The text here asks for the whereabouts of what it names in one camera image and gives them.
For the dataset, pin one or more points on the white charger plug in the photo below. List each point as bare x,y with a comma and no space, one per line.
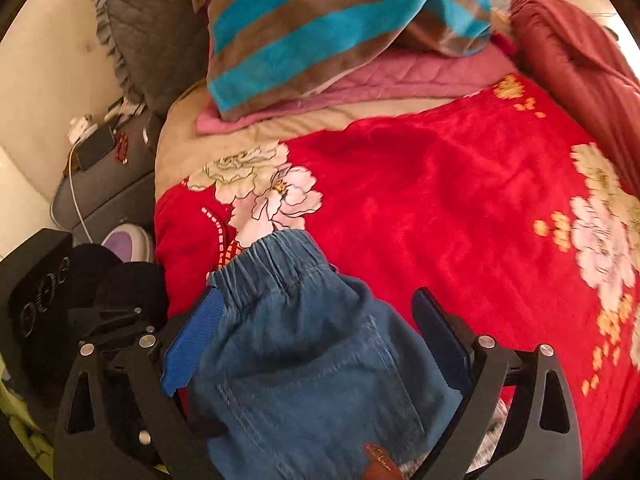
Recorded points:
82,127

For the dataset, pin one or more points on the cream cloth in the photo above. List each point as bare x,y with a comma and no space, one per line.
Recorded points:
501,21

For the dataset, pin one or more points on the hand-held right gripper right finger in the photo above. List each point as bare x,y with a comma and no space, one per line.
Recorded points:
442,340

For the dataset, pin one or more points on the rust red comforter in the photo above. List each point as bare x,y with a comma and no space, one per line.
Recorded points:
575,50

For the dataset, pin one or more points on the green cloth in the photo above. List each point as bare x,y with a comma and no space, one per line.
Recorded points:
20,425

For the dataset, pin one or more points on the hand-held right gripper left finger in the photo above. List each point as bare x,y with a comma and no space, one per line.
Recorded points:
192,340

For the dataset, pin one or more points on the purple and white round device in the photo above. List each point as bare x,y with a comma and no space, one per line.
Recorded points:
127,242

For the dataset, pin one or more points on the grey quilted pillow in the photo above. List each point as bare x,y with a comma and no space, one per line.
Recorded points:
150,20

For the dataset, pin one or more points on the grey nightstand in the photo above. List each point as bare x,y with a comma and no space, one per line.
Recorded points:
115,195

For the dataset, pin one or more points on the blue pants with lace trim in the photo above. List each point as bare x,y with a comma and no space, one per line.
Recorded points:
310,360

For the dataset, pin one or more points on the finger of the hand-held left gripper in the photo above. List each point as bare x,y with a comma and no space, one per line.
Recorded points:
110,320

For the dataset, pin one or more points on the pink quilted pillow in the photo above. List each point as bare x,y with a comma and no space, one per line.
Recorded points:
400,80

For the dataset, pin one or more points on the striped pillow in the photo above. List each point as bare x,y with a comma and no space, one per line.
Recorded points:
310,20

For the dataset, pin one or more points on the red floral blanket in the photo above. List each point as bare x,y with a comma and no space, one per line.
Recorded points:
425,185

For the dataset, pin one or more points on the red hair clip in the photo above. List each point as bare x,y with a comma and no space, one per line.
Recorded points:
121,147

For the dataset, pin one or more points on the black phone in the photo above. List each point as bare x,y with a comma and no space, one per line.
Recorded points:
97,147

